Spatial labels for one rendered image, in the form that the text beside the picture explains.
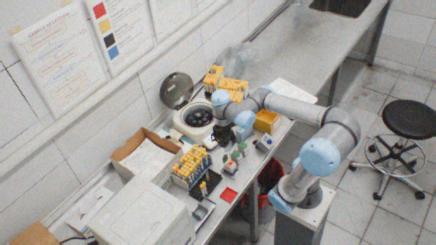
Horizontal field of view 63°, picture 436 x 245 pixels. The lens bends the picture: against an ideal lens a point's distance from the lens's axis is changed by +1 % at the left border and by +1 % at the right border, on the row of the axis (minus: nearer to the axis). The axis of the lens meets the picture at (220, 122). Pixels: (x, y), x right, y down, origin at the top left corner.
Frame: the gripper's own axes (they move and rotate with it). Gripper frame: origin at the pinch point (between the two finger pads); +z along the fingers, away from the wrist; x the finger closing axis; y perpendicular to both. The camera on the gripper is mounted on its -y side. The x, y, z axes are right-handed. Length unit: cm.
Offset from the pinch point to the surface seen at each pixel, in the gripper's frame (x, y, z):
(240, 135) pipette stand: -6.7, -18.2, 13.0
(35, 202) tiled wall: -54, 71, 3
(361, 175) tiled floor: 44, -103, 108
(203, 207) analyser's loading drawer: 4.2, 25.9, 13.4
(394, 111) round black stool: 48, -112, 43
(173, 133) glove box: -36.9, 1.9, 11.6
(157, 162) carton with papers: -32.0, 19.5, 14.5
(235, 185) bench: 6.0, 4.6, 20.6
